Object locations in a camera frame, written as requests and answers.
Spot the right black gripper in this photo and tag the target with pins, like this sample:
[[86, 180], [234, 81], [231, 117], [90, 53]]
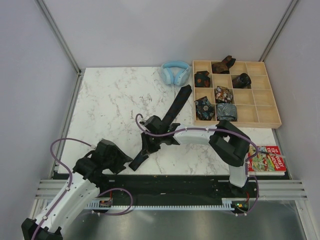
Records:
[[146, 135]]

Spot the black orange-dotted rolled tie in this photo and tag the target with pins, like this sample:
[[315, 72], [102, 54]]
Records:
[[202, 79]]

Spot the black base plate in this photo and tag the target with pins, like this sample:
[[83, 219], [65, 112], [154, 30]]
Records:
[[176, 189]]

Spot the aluminium rail frame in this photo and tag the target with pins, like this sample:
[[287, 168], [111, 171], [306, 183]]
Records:
[[268, 189]]

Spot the white slotted cable duct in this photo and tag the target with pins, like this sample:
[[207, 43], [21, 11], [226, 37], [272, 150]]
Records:
[[224, 204]]

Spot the wooden compartment tray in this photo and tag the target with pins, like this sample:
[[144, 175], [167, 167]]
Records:
[[255, 104]]

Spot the red children's book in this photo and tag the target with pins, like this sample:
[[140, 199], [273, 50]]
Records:
[[268, 162]]

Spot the dark glossy rolled tie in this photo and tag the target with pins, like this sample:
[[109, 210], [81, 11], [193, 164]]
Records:
[[241, 81]]

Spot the brown rolled tie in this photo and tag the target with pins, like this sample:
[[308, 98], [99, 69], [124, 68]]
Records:
[[223, 67]]

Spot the grey blue rolled tie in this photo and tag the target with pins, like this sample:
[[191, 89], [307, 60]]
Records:
[[226, 111]]

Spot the light blue headphones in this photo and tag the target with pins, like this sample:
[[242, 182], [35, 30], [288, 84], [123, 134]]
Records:
[[175, 72]]

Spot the colourful patchwork rolled tie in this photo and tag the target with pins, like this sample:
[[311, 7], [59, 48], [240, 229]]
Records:
[[223, 95]]

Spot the blue hexagon rolled tie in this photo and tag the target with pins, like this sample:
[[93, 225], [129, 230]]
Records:
[[204, 110]]

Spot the dark blue striped tie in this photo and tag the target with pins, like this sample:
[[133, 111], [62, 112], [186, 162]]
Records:
[[169, 117]]

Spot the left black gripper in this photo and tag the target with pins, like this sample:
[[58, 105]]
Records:
[[121, 159]]

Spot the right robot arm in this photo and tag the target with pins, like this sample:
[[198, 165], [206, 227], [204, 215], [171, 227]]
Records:
[[229, 143]]

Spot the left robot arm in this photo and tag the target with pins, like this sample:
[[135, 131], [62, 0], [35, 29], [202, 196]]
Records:
[[86, 182]]

